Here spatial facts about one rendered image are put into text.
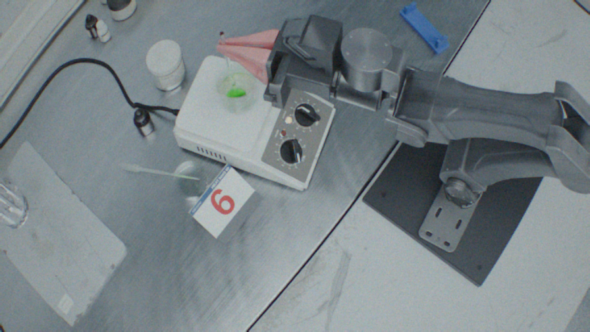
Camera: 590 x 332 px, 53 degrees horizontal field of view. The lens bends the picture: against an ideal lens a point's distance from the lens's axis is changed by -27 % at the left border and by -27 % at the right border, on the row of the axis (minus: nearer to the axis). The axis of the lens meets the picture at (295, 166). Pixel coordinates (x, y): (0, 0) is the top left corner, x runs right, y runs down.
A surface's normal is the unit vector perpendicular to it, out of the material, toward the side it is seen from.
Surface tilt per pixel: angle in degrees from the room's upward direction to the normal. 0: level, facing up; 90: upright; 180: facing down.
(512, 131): 89
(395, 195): 2
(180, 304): 0
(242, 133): 0
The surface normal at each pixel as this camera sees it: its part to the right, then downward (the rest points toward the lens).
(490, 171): -0.33, 0.85
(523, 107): -0.57, -0.43
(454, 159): -0.78, -0.44
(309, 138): 0.47, -0.08
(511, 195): -0.04, -0.29
